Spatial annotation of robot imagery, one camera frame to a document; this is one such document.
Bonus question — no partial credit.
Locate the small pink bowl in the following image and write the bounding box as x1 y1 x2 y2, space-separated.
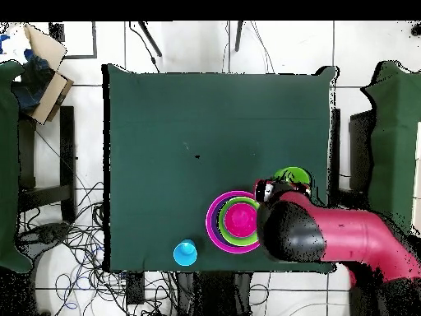
224 202 260 239

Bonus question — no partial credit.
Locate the green cup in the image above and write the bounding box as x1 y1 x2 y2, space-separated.
272 166 312 186

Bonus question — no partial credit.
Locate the purple bowl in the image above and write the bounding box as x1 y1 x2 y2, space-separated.
210 194 261 249

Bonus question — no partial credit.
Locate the green bowl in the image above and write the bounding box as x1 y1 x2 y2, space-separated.
217 196 262 247

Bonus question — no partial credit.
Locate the large pink bowl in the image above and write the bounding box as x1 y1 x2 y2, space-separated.
206 189 264 254

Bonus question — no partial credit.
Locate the blue cup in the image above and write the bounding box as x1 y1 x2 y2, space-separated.
173 239 199 267

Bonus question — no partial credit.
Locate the dark green tablecloth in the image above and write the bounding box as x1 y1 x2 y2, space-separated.
101 63 340 274

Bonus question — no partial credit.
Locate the green cloth side table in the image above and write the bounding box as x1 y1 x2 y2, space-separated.
359 60 421 238
0 60 34 274

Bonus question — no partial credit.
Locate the black tripod leg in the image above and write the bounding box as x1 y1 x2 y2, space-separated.
136 21 163 58
234 20 245 53

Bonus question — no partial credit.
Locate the black floor box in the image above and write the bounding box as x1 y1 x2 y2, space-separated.
125 272 146 305

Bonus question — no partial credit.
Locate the dark blue bag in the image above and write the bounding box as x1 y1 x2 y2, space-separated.
12 49 55 114

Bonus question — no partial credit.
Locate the cardboard box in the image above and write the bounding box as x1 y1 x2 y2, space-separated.
11 23 75 126

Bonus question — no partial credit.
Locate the black chair frame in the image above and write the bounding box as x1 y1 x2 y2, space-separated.
328 107 342 207
17 105 77 225

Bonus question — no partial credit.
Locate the tangle of black cables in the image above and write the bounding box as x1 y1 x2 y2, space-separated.
17 180 178 316

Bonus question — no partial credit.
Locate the grey pedestal foot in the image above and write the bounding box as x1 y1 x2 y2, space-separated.
16 221 72 256

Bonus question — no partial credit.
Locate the black square frame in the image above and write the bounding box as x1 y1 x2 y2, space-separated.
48 21 99 60

